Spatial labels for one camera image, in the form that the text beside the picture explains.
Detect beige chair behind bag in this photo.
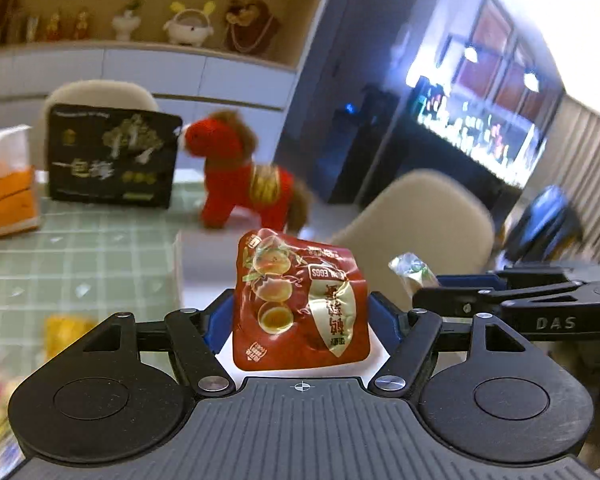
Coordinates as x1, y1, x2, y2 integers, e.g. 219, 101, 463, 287
29, 79, 160, 171

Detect red plush horse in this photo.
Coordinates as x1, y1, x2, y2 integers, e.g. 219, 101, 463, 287
181, 110, 310, 233

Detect white rabbit figurine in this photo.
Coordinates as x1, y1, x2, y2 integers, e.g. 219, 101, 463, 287
163, 1, 216, 48

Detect red braised egg packet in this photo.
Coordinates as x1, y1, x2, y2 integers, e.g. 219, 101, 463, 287
232, 229, 370, 372

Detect brown plush toy on shelf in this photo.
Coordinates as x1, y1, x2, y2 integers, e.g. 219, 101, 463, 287
224, 0, 280, 56

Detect black water dispenser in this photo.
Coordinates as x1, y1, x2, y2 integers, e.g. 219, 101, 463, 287
309, 84, 400, 204

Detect wooden shelf unit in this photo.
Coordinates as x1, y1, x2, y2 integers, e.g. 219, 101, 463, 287
0, 0, 339, 122

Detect black snack bag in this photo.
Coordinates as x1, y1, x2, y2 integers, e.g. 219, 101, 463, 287
46, 103, 183, 209

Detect beige chair right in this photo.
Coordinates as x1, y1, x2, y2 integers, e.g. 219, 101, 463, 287
329, 170, 495, 311

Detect orange tissue box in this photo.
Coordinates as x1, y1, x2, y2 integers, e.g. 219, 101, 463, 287
0, 125, 42, 237

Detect white vase figurine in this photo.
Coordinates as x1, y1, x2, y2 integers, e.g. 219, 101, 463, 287
111, 0, 143, 41

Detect pink cardboard box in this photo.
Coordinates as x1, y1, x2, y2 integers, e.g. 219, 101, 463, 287
174, 228, 389, 384

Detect green checked tablecloth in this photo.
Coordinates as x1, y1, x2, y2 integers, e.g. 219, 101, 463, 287
0, 183, 204, 380

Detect lit display cabinet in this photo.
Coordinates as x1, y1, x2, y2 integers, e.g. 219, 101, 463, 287
410, 0, 564, 190

